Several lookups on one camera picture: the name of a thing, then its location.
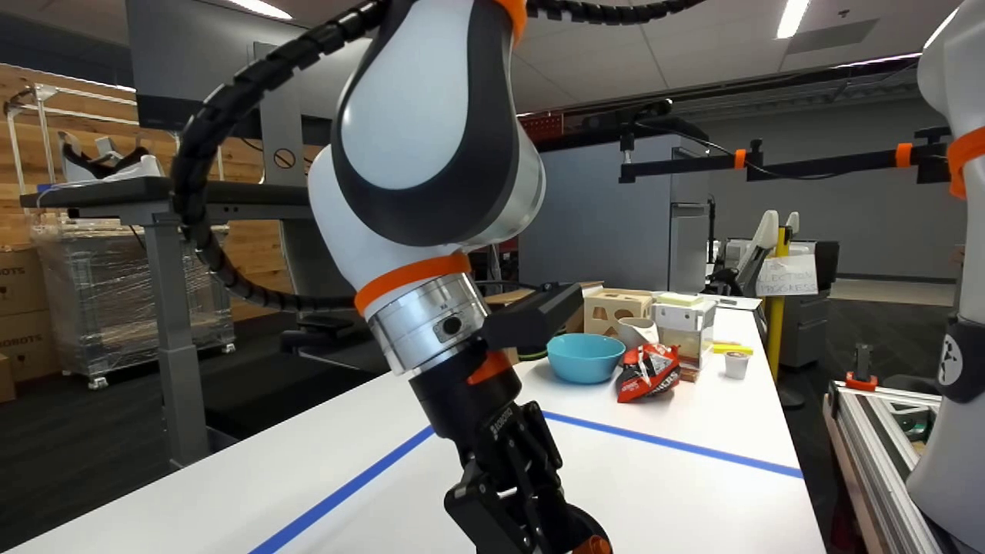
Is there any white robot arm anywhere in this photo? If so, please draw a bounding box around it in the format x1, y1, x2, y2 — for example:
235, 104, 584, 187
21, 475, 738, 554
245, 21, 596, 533
308, 0, 985, 554

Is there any grey standing desk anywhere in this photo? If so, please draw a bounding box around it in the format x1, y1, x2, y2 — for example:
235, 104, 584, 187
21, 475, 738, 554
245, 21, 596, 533
19, 175, 312, 466

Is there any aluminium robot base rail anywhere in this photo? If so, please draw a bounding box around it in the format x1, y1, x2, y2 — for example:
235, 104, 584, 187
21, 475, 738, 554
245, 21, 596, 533
821, 381, 958, 554

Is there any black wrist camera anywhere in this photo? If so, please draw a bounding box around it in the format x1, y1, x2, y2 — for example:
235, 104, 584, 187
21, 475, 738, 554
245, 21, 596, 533
484, 284, 581, 349

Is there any white cardboard box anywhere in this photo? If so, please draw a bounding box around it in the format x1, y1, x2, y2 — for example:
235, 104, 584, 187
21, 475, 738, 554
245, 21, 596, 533
653, 294, 717, 381

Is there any wooden toy box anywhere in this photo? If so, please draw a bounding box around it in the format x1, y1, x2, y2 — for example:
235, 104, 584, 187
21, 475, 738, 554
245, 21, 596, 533
581, 287, 653, 337

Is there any blue bowl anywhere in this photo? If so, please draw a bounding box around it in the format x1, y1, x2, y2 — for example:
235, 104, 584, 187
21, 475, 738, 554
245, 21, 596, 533
549, 332, 625, 386

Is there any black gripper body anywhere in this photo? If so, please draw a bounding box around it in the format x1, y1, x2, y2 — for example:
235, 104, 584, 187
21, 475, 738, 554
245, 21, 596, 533
414, 349, 612, 554

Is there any blue tape line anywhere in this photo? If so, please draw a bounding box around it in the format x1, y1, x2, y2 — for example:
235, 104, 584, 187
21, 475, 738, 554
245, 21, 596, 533
248, 413, 803, 554

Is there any black cable conduit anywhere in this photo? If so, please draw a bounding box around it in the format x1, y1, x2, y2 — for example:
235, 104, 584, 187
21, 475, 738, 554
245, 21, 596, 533
167, 0, 711, 311

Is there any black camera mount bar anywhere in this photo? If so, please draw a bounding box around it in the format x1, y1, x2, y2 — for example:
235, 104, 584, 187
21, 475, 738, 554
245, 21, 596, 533
616, 126, 958, 187

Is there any small white cup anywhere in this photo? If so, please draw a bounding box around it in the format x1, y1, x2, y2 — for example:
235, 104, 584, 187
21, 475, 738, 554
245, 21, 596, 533
714, 341, 751, 379

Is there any red snack bag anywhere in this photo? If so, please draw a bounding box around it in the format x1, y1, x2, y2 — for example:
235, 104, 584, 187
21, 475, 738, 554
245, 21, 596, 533
616, 345, 681, 404

